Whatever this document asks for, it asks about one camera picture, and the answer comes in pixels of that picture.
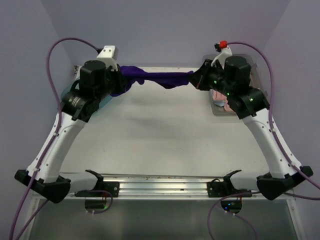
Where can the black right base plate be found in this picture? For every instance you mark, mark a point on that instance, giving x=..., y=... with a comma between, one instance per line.
x=217, y=188

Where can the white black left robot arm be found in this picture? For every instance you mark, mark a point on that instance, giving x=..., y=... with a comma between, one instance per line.
x=96, y=81

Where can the clear grey plastic bin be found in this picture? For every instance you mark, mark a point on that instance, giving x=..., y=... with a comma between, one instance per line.
x=222, y=112

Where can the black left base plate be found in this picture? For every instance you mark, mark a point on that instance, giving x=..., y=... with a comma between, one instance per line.
x=101, y=188

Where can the aluminium mounting rail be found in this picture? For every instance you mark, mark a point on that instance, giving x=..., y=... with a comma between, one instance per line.
x=136, y=187

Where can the light blue towel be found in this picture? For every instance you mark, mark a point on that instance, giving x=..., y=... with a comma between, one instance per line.
x=221, y=103

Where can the teal plastic tub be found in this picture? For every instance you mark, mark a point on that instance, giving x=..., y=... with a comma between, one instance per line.
x=102, y=103

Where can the dark purple towel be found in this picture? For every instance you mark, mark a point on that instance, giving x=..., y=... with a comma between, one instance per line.
x=167, y=80

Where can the pink towel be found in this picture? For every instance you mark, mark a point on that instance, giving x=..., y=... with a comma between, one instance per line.
x=216, y=96

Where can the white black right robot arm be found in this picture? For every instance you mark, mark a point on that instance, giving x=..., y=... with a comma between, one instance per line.
x=285, y=171

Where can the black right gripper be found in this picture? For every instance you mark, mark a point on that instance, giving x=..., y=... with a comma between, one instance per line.
x=199, y=78

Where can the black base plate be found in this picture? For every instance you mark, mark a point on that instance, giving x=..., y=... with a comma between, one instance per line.
x=217, y=188
x=101, y=188

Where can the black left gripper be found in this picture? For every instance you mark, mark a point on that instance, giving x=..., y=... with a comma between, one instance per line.
x=120, y=80

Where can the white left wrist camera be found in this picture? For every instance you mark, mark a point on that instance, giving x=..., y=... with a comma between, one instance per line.
x=108, y=55

